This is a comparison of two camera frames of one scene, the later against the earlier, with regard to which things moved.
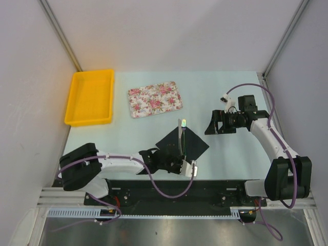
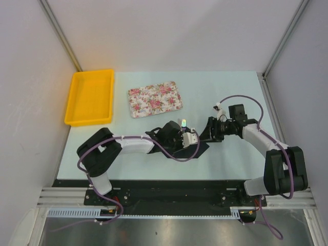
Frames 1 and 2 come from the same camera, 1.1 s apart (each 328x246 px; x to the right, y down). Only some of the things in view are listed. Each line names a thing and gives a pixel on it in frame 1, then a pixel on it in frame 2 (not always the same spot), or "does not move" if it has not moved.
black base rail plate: x=175 y=194 does not move
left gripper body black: x=174 y=166 -> x=175 y=144
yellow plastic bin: x=90 y=99 does not move
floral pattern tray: x=154 y=99 does not move
